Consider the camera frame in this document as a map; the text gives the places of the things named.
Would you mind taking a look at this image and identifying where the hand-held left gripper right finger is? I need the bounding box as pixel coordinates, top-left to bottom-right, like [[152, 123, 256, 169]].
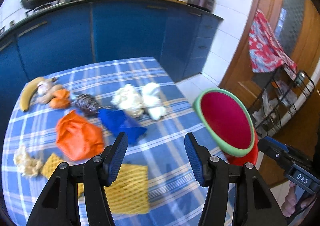
[[184, 133, 288, 226]]

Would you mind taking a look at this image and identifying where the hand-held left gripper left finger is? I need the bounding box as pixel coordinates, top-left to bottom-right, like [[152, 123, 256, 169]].
[[26, 132, 129, 226]]

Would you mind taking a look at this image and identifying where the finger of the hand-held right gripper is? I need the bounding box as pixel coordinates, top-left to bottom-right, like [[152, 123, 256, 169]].
[[257, 137, 291, 165]]

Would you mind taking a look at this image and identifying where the large yellow foam net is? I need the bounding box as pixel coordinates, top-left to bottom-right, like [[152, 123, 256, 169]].
[[77, 163, 150, 214]]

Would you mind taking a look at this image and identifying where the blue plastic wrapper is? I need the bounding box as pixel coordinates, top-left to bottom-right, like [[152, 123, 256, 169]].
[[98, 109, 147, 145]]

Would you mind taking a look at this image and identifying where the orange plastic bag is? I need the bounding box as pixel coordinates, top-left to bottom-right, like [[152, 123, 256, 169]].
[[55, 109, 105, 162]]

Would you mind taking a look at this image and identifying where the red bucket with green rim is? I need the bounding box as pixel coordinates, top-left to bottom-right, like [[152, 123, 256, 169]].
[[193, 88, 259, 158]]

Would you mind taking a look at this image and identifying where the cream paper ball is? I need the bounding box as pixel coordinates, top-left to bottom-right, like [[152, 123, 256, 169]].
[[111, 84, 144, 118]]

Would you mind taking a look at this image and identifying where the steel wool scrubber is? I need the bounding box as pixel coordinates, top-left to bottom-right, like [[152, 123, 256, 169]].
[[75, 93, 99, 117]]

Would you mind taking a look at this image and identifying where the person's right hand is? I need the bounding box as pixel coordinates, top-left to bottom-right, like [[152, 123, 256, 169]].
[[281, 182, 297, 218]]

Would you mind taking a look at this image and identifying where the blue checkered tablecloth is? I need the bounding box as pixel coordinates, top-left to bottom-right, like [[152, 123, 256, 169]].
[[2, 56, 237, 226]]

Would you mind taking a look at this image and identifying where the clear plastic bag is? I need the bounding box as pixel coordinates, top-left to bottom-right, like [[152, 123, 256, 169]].
[[252, 89, 295, 136]]

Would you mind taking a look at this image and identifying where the small yellow foam net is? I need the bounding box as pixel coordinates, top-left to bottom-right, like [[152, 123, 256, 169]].
[[41, 153, 63, 179]]

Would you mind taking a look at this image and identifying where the white crumpled tissue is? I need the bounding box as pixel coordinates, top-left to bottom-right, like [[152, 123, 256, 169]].
[[142, 82, 167, 121]]

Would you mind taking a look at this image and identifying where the beige crumpled paper scrap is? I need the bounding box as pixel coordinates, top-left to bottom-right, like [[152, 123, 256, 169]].
[[13, 145, 43, 178]]

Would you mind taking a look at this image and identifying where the ginger root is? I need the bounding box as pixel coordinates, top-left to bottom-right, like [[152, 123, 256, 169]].
[[35, 84, 63, 104]]

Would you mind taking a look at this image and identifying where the red floral cloth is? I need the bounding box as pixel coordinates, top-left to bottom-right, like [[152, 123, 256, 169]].
[[248, 9, 298, 74]]

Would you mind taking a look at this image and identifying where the garlic bulb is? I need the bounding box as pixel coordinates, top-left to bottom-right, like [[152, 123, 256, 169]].
[[37, 81, 53, 95]]

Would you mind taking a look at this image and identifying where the yellow banana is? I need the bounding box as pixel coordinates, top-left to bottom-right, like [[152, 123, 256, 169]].
[[19, 77, 47, 112]]

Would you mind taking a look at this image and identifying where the blue kitchen cabinet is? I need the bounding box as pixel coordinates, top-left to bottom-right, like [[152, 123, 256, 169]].
[[0, 0, 224, 121]]

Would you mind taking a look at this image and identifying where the dark rice cooker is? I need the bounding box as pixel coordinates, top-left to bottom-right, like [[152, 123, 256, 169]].
[[187, 0, 216, 12]]

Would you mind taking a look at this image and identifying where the gas stove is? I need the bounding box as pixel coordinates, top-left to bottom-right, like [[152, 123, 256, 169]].
[[24, 0, 69, 17]]

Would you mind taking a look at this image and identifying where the black wire rack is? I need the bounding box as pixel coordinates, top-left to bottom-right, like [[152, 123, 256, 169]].
[[246, 66, 315, 139]]

